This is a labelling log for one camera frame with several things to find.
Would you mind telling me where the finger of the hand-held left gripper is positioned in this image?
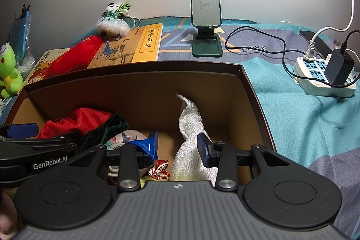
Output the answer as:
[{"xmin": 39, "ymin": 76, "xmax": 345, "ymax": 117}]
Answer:
[
  {"xmin": 0, "ymin": 132, "xmax": 82, "ymax": 156},
  {"xmin": 0, "ymin": 123, "xmax": 39, "ymax": 140}
]

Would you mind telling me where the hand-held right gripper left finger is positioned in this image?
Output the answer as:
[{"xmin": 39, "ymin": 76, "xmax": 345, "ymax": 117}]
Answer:
[{"xmin": 81, "ymin": 131, "xmax": 159, "ymax": 192}]

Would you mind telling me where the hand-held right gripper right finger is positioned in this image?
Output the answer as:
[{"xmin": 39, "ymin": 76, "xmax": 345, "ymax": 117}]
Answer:
[{"xmin": 197, "ymin": 132, "xmax": 291, "ymax": 191}]

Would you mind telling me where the teal grey soft cloth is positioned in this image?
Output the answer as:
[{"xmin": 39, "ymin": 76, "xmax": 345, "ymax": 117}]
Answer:
[{"xmin": 107, "ymin": 130, "xmax": 147, "ymax": 174}]

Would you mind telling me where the small red white patterned pouch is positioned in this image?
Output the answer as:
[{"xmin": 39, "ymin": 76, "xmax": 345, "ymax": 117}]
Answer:
[{"xmin": 146, "ymin": 160, "xmax": 171, "ymax": 181}]

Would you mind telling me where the white towel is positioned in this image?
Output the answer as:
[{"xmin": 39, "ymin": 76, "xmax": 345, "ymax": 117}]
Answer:
[{"xmin": 170, "ymin": 94, "xmax": 218, "ymax": 183}]

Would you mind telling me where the red cloth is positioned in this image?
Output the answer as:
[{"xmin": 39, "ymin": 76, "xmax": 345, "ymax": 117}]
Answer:
[{"xmin": 38, "ymin": 107, "xmax": 113, "ymax": 139}]

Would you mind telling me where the small yellow soft item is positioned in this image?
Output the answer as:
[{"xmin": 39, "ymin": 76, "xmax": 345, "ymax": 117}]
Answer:
[{"xmin": 138, "ymin": 176, "xmax": 173, "ymax": 187}]

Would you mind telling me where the dark green velvet bag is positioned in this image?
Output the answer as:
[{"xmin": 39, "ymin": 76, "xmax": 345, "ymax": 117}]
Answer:
[{"xmin": 79, "ymin": 113, "xmax": 130, "ymax": 152}]

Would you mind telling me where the dark cardboard shoe box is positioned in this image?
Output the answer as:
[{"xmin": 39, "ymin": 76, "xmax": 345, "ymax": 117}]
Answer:
[{"xmin": 3, "ymin": 60, "xmax": 277, "ymax": 184}]

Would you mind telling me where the person's left hand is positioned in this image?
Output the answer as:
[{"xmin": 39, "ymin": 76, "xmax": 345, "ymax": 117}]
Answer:
[{"xmin": 0, "ymin": 193, "xmax": 18, "ymax": 240}]

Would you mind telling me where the green frog plush toy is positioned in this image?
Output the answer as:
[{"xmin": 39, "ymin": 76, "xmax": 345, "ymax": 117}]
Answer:
[{"xmin": 0, "ymin": 43, "xmax": 24, "ymax": 98}]

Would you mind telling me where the clear plastic bag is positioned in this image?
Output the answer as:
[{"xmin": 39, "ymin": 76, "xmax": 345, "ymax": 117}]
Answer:
[{"xmin": 15, "ymin": 54, "xmax": 36, "ymax": 74}]

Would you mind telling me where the illustrated book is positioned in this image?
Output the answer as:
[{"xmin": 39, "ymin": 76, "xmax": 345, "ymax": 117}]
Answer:
[{"xmin": 24, "ymin": 48, "xmax": 71, "ymax": 86}]

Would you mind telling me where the red plush toy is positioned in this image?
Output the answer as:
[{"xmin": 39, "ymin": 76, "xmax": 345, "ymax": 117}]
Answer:
[{"xmin": 45, "ymin": 35, "xmax": 104, "ymax": 79}]

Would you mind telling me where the blue packet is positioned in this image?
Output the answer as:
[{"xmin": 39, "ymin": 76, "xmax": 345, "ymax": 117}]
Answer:
[{"xmin": 13, "ymin": 4, "xmax": 31, "ymax": 59}]

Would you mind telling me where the yellow book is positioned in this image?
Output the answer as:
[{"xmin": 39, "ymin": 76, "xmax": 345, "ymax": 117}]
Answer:
[{"xmin": 87, "ymin": 23, "xmax": 164, "ymax": 70}]

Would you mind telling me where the panda plush toy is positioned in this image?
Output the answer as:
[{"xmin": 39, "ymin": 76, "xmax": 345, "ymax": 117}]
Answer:
[{"xmin": 96, "ymin": 0, "xmax": 141, "ymax": 39}]

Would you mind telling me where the white power strip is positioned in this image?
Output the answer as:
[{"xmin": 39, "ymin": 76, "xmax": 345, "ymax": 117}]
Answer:
[{"xmin": 293, "ymin": 53, "xmax": 357, "ymax": 97}]

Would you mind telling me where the green phone stand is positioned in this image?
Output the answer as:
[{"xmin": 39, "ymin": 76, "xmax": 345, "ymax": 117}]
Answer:
[{"xmin": 190, "ymin": 0, "xmax": 224, "ymax": 58}]

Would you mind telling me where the dark phone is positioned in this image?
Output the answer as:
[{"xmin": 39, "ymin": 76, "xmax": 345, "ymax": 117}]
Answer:
[{"xmin": 299, "ymin": 30, "xmax": 334, "ymax": 59}]

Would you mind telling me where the black charger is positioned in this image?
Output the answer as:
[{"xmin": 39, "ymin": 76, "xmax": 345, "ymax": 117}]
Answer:
[{"xmin": 326, "ymin": 49, "xmax": 354, "ymax": 86}]

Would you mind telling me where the thick white cable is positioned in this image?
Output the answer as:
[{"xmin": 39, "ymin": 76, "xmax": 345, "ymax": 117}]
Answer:
[{"xmin": 305, "ymin": 0, "xmax": 355, "ymax": 62}]

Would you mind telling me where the black cable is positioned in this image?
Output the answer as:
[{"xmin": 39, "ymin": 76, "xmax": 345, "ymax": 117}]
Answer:
[{"xmin": 225, "ymin": 26, "xmax": 360, "ymax": 86}]

